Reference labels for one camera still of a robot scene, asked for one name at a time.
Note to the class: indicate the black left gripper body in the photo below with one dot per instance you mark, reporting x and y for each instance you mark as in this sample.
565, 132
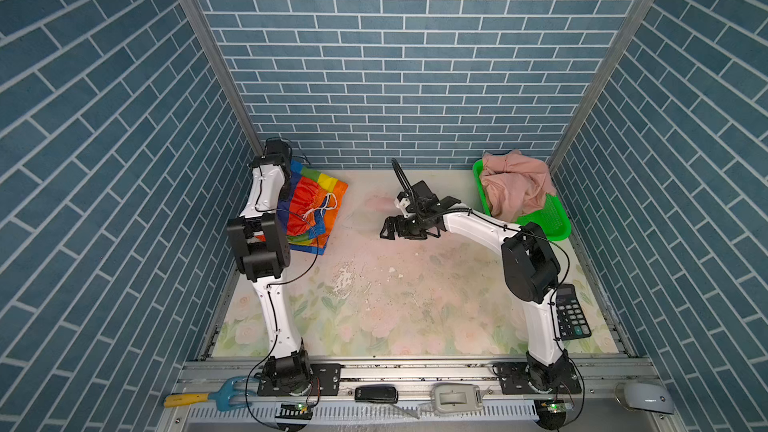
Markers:
285, 185

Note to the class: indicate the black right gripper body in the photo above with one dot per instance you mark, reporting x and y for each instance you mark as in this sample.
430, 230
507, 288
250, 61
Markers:
411, 227

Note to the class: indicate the colourful striped shorts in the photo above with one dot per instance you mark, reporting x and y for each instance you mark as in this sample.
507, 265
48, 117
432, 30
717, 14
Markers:
308, 212

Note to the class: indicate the pink cloth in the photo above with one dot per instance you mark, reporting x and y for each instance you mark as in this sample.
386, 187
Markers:
515, 185

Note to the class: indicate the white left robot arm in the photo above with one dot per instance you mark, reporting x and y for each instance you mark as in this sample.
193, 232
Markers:
262, 253

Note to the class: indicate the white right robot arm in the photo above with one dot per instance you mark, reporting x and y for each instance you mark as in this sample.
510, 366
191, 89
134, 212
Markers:
530, 267

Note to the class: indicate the green plastic basket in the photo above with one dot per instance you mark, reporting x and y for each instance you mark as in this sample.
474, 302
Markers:
552, 218

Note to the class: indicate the black car key fob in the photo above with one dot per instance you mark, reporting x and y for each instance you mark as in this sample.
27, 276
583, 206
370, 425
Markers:
377, 394

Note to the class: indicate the black calculator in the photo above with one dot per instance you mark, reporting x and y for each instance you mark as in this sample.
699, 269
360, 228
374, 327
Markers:
572, 321

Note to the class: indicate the left green lit circuit board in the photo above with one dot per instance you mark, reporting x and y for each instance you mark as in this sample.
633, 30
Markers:
292, 416

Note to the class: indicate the green lit circuit board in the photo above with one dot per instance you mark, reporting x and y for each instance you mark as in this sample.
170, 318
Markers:
292, 416
552, 414

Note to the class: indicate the right green lit circuit board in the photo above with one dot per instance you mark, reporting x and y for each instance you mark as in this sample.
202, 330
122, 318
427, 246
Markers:
552, 414

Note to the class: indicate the white computer mouse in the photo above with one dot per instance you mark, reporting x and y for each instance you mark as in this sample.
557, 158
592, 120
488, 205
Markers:
646, 397

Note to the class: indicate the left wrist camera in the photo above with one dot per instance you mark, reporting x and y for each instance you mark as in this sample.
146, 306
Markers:
278, 146

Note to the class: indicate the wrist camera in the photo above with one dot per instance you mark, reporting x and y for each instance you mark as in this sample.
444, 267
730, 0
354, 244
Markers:
411, 189
278, 146

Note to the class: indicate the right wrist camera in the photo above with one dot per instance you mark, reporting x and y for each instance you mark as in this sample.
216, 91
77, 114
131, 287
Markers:
411, 189

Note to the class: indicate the aluminium left corner post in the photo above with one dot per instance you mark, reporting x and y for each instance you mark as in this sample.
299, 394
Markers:
205, 36

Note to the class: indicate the aluminium corner post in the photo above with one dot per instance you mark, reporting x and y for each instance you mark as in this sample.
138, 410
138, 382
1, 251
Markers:
634, 18
205, 36

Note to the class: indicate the blue yellow handled tool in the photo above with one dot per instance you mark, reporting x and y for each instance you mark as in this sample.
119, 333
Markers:
229, 397

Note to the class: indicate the aluminium right corner post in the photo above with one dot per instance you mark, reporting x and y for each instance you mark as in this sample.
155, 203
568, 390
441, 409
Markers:
634, 18

